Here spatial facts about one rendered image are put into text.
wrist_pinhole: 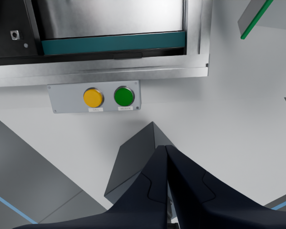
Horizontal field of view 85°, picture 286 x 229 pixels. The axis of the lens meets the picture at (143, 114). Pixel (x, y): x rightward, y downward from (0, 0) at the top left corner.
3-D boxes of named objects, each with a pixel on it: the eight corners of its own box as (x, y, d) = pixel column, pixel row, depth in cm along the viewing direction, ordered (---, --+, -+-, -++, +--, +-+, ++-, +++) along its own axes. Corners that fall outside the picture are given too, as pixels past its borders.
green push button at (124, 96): (134, 103, 36) (133, 106, 34) (117, 104, 36) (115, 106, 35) (132, 86, 35) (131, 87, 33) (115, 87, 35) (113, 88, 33)
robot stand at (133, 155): (147, 173, 54) (146, 234, 35) (119, 146, 51) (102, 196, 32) (179, 151, 50) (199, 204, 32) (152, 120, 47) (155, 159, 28)
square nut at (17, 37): (23, 39, 31) (20, 39, 30) (16, 40, 31) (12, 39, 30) (21, 31, 30) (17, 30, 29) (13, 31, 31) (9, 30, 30)
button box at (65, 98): (141, 103, 42) (140, 110, 36) (65, 107, 43) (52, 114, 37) (140, 77, 39) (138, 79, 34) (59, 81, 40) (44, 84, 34)
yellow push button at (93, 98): (104, 104, 37) (102, 107, 35) (88, 105, 37) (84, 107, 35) (102, 87, 35) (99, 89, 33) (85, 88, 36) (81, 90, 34)
